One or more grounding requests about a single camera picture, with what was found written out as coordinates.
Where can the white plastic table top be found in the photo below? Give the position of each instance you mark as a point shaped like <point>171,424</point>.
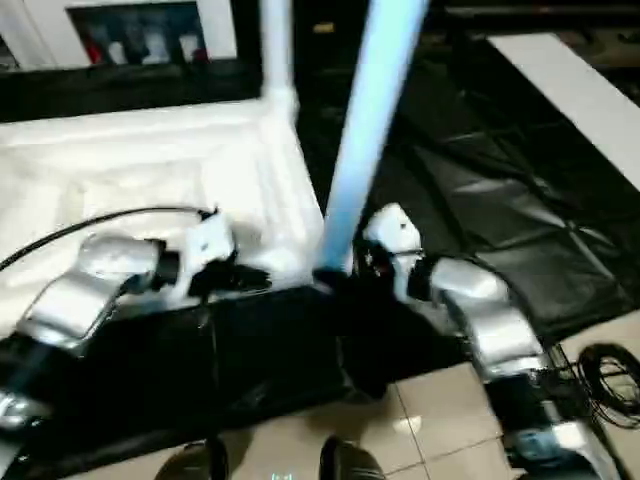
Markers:
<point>125,165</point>

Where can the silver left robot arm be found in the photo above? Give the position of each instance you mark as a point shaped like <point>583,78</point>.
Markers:
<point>100,280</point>

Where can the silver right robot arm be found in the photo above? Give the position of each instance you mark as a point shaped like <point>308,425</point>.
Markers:
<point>490,310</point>

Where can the black work mat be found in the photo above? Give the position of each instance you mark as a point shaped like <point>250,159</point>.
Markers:
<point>475,175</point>

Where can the dark left robot foot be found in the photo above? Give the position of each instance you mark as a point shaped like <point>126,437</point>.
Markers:
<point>195,462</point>

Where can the white mug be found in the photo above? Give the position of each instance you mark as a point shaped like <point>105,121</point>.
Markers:
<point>186,47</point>
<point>116,52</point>

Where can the white blue patterned container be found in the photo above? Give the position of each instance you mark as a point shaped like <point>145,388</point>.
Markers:
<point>156,50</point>

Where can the yellowish label tag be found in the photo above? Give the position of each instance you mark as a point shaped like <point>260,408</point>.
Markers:
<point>323,27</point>

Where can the white glass door cabinet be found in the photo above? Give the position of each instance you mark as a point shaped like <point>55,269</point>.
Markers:
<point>220,25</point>

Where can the white flat board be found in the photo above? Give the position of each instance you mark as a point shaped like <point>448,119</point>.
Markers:
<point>575,95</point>

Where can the red bottle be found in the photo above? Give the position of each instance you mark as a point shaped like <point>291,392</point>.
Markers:
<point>93,50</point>

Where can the dark metal bar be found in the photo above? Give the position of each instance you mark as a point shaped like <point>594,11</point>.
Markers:
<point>540,11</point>

